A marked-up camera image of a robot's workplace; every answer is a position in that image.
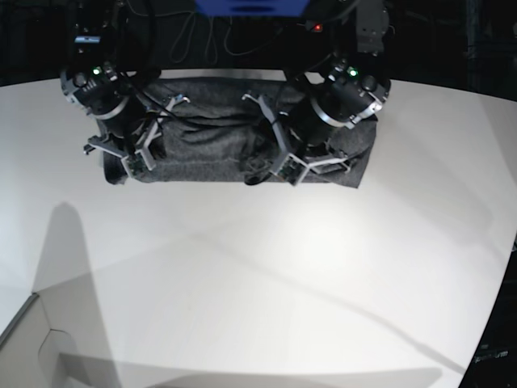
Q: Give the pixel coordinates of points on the grey t-shirt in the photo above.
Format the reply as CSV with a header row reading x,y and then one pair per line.
x,y
209,138

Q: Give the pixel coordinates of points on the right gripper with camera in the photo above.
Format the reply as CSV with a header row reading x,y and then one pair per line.
x,y
126,143

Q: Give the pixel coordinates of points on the blue box at top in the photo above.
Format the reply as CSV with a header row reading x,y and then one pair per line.
x,y
274,8

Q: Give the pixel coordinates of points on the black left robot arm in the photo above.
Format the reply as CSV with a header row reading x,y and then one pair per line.
x,y
320,126

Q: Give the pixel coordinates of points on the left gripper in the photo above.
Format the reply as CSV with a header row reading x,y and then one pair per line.
x,y
290,165

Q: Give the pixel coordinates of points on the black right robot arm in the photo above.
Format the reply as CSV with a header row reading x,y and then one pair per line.
x,y
92,80

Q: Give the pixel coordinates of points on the white cardboard box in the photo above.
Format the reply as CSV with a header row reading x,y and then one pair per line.
x,y
29,355

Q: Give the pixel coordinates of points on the white power strip red switch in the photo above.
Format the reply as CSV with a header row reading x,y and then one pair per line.
x,y
329,27

